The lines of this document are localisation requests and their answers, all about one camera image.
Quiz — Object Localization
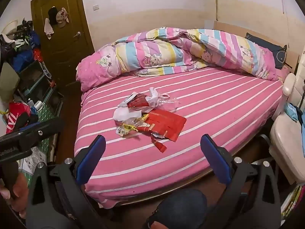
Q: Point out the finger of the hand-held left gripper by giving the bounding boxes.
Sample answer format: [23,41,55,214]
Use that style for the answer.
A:
[20,118,65,148]

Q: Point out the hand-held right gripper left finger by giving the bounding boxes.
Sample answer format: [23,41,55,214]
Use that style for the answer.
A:
[25,135,108,229]

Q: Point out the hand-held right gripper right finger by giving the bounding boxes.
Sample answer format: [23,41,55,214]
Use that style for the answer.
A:
[200,134,283,229]

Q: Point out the red packet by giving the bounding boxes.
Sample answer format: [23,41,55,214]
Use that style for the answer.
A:
[126,93,150,112]

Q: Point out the person's left hand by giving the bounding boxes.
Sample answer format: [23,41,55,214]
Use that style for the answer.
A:
[0,172,31,220]

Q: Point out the green patterned cloth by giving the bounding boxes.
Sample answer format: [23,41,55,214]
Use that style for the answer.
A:
[19,99,60,189]

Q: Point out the white printed sheet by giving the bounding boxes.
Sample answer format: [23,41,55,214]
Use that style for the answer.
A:
[20,147,48,172]

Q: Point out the red bag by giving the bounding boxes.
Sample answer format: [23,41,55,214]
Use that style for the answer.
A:
[6,102,31,134]

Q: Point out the pink striped bed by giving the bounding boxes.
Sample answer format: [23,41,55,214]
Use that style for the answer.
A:
[73,20,299,209]

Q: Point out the yellow snack wrapper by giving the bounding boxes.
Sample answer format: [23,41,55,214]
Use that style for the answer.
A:
[116,114,149,137]

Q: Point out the red ribbon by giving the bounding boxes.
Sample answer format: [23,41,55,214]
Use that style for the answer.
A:
[150,134,167,153]

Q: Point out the red envelope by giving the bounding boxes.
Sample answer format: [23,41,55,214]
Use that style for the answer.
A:
[140,108,187,142]

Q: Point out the person's leg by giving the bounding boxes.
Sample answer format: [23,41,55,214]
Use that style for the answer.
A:
[145,188,208,229]

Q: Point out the cream office chair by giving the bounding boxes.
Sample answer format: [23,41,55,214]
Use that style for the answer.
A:
[269,52,305,184]

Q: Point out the pile of clothes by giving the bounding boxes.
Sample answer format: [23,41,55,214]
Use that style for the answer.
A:
[0,19,43,73]

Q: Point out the brown wooden door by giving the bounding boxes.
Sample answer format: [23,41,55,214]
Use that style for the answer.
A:
[30,0,96,86]

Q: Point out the blue clothes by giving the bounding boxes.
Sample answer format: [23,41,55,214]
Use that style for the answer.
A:
[285,102,305,129]

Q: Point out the white hanging cloth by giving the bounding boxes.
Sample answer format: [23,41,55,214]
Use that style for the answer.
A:
[44,18,55,40]

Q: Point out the black cap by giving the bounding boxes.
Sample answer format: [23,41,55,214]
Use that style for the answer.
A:
[48,7,59,25]

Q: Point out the dark blue pillow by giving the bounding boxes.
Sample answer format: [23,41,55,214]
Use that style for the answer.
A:
[245,32,287,70]

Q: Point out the pastel striped cartoon quilt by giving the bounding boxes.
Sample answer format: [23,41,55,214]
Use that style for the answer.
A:
[76,27,282,92]

